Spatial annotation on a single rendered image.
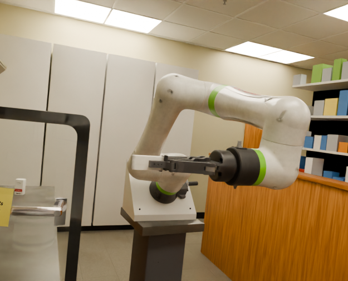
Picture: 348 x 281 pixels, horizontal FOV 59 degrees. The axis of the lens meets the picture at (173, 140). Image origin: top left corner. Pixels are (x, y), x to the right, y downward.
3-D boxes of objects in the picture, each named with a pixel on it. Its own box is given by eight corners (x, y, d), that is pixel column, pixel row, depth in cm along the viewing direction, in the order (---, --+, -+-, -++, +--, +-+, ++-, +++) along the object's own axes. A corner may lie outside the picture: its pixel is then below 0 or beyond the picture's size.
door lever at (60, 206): (16, 211, 61) (16, 197, 61) (66, 212, 63) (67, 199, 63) (8, 219, 56) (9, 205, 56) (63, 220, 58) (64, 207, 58)
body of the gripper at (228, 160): (220, 148, 77) (187, 146, 74) (240, 152, 70) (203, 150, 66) (217, 178, 78) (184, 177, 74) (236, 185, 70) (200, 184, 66)
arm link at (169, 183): (148, 170, 151) (161, 147, 138) (178, 174, 157) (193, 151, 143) (150, 194, 143) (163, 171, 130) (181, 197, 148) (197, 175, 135)
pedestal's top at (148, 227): (174, 212, 177) (174, 205, 176) (204, 231, 148) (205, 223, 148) (119, 214, 162) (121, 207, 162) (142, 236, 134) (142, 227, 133)
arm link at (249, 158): (257, 193, 72) (235, 184, 80) (263, 143, 71) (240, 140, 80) (235, 193, 70) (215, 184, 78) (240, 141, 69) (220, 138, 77)
